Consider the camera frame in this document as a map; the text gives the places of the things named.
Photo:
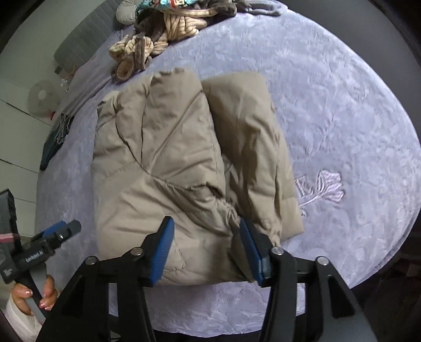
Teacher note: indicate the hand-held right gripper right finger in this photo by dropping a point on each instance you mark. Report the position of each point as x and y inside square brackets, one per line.
[251, 250]

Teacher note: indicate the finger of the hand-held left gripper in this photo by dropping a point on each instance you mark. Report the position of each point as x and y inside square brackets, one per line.
[54, 229]
[69, 232]

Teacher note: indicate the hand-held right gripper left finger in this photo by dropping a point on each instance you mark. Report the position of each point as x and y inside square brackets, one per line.
[162, 250]

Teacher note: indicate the beige puffer jacket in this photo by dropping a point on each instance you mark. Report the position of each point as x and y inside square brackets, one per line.
[171, 171]

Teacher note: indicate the person's left forearm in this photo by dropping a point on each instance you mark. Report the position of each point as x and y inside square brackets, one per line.
[21, 315]

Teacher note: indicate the pile of striped clothes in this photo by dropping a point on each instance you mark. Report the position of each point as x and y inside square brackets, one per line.
[223, 8]

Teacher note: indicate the person's left hand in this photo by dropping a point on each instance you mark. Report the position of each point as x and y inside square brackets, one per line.
[47, 292]

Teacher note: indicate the dark green garment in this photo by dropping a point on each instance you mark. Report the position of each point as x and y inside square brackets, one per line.
[51, 149]

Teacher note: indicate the white fan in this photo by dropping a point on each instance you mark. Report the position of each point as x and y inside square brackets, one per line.
[41, 97]

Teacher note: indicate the lavender embossed bedspread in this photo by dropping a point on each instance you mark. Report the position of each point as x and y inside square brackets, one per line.
[329, 115]

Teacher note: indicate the grey padded headboard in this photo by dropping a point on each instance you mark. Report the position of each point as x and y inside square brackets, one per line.
[79, 39]

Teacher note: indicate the beige striped cloth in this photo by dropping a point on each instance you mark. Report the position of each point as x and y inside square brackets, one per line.
[154, 42]

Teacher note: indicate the grey pillow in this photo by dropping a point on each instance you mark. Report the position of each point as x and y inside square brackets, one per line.
[128, 11]

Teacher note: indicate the grey cloth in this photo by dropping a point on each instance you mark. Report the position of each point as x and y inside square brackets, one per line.
[259, 6]

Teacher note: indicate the colourful patterned cloth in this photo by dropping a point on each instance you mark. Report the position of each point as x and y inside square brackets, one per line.
[164, 5]

